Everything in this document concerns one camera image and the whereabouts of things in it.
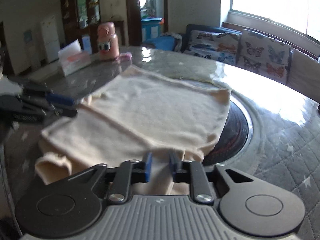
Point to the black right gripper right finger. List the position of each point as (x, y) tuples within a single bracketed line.
[(247, 204)]

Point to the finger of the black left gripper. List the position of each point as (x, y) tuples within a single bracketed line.
[(33, 110), (42, 91)]

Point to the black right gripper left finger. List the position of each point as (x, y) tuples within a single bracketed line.
[(71, 205)]

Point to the cream knit garment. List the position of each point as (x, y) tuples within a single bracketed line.
[(136, 113)]

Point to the white tissue pack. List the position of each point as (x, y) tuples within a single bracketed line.
[(72, 58)]

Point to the white refrigerator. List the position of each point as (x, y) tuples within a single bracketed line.
[(50, 38)]

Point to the round black induction hob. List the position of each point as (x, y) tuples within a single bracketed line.
[(236, 133)]

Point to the pink cartoon face bottle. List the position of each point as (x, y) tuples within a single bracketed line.
[(107, 41)]

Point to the dark wooden display cabinet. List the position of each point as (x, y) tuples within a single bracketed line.
[(80, 18)]

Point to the plain beige sofa cushion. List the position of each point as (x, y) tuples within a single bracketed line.
[(304, 75)]

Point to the blue blanket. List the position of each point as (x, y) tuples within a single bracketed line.
[(167, 42)]

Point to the butterfly print sofa cushion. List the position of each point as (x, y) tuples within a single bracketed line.
[(220, 47)]

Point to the dark blue sofa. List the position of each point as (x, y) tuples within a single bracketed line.
[(258, 53)]

